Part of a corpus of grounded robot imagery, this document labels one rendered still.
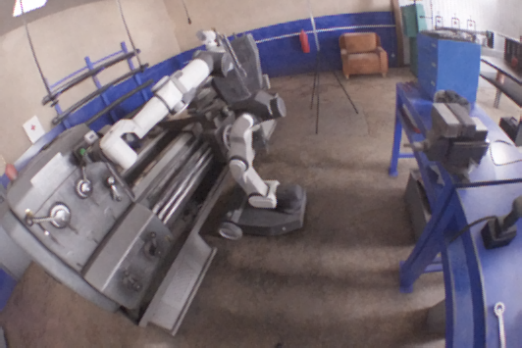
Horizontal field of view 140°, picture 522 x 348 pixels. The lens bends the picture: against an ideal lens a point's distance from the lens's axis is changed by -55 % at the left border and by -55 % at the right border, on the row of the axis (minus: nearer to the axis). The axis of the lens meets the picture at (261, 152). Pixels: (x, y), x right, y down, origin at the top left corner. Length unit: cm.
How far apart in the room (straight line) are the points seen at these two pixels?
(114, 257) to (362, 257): 149
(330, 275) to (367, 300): 31
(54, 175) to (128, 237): 46
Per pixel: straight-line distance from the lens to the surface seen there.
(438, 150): 85
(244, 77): 108
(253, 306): 154
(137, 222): 117
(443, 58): 144
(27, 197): 106
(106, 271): 113
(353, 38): 480
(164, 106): 71
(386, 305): 150
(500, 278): 77
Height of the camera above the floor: 143
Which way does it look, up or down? 33 degrees down
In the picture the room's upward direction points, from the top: 18 degrees counter-clockwise
